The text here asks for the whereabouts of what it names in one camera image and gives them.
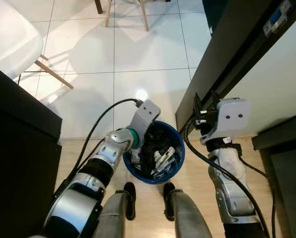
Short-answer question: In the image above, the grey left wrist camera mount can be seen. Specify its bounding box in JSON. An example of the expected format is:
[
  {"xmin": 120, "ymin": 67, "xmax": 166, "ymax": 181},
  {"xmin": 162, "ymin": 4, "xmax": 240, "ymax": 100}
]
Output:
[{"xmin": 129, "ymin": 99, "xmax": 162, "ymax": 137}]

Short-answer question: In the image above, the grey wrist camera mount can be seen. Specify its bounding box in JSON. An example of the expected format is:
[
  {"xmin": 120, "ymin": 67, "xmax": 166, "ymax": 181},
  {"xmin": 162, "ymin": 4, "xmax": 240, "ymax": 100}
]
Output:
[
  {"xmin": 129, "ymin": 99, "xmax": 162, "ymax": 137},
  {"xmin": 200, "ymin": 98, "xmax": 252, "ymax": 145}
]

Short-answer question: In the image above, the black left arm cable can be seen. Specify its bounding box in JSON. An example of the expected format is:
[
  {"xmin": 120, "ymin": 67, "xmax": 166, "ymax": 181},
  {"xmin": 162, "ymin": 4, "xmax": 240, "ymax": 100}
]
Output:
[{"xmin": 68, "ymin": 98, "xmax": 144, "ymax": 189}]

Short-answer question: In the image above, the blue round trash bin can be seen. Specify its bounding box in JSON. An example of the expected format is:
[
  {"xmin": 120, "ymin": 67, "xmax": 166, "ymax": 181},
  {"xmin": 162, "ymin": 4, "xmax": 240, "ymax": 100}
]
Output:
[{"xmin": 122, "ymin": 120, "xmax": 185, "ymax": 185}]

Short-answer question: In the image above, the metal door latch plate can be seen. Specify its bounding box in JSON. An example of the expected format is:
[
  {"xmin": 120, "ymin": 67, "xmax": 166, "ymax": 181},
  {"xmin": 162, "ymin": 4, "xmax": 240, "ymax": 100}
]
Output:
[{"xmin": 263, "ymin": 0, "xmax": 293, "ymax": 38}]

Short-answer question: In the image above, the wooden legged chair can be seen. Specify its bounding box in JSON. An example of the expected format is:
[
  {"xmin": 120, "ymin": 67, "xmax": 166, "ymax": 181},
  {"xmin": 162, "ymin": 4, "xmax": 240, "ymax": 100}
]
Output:
[{"xmin": 94, "ymin": 0, "xmax": 151, "ymax": 32}]

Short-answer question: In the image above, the crumpled trash with black bag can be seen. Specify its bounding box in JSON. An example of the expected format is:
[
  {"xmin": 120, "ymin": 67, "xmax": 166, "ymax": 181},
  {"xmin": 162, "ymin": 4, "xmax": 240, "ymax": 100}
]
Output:
[{"xmin": 130, "ymin": 146, "xmax": 177, "ymax": 174}]

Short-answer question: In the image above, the black cabinet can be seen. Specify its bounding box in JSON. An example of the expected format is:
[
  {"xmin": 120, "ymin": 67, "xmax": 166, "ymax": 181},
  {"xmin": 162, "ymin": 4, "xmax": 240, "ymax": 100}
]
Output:
[{"xmin": 0, "ymin": 62, "xmax": 63, "ymax": 238}]

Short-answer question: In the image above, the grey right robot leg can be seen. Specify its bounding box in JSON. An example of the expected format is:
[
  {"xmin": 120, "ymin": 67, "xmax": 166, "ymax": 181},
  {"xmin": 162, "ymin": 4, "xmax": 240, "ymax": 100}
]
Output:
[{"xmin": 164, "ymin": 182, "xmax": 214, "ymax": 238}]

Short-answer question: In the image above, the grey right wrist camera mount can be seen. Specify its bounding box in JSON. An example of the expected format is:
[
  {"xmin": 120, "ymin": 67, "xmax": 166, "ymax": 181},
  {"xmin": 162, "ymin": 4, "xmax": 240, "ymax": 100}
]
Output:
[{"xmin": 200, "ymin": 98, "xmax": 252, "ymax": 145}]

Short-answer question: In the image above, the black door frame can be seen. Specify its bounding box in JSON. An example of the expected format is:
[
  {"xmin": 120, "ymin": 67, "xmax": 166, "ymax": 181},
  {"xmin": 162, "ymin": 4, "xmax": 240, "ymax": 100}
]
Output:
[{"xmin": 175, "ymin": 0, "xmax": 296, "ymax": 132}]

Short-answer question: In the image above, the grey robot leg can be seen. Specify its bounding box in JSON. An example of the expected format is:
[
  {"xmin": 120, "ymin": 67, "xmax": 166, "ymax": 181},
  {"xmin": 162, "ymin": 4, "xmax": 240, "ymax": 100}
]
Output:
[
  {"xmin": 164, "ymin": 182, "xmax": 214, "ymax": 238},
  {"xmin": 91, "ymin": 182, "xmax": 137, "ymax": 238}
]

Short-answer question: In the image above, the grey left robot leg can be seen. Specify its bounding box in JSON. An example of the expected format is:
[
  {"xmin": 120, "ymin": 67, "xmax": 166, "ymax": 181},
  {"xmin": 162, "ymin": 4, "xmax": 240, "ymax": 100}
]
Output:
[{"xmin": 91, "ymin": 182, "xmax": 137, "ymax": 238}]

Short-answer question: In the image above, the white chair with wooden legs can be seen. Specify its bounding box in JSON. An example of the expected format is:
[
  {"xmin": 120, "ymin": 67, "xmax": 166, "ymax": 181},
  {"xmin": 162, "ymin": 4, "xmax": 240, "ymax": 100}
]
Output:
[{"xmin": 0, "ymin": 0, "xmax": 75, "ymax": 90}]

